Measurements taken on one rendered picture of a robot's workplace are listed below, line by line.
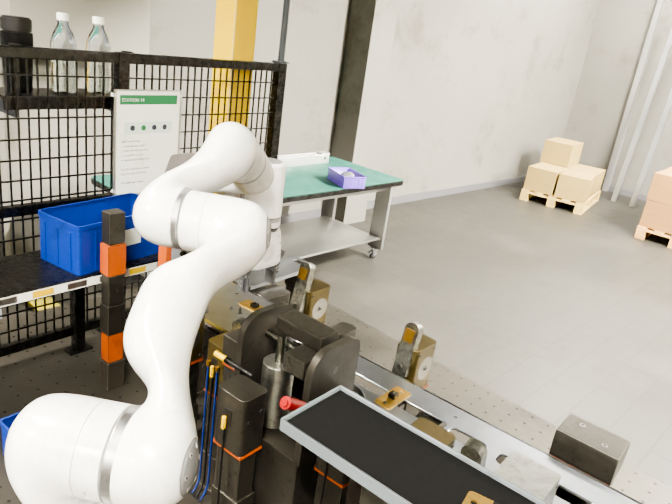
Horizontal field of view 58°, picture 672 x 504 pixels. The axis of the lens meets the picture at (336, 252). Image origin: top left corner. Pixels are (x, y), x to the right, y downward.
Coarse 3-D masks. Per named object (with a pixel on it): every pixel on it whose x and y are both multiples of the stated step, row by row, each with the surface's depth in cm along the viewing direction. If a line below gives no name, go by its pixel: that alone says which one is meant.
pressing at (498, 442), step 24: (216, 312) 150; (360, 360) 138; (384, 384) 130; (408, 384) 131; (384, 408) 122; (432, 408) 124; (456, 408) 125; (480, 432) 118; (504, 432) 120; (504, 456) 113; (528, 456) 113; (552, 456) 115; (576, 480) 109
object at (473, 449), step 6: (474, 438) 98; (468, 444) 97; (474, 444) 97; (480, 444) 97; (462, 450) 98; (468, 450) 97; (474, 450) 96; (480, 450) 96; (486, 450) 97; (468, 456) 98; (474, 456) 97; (480, 456) 96; (486, 456) 98; (480, 462) 96
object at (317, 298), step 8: (320, 280) 166; (312, 288) 160; (320, 288) 161; (328, 288) 163; (312, 296) 158; (320, 296) 161; (328, 296) 164; (312, 304) 160; (320, 304) 162; (304, 312) 160; (312, 312) 161; (320, 312) 164; (320, 320) 165
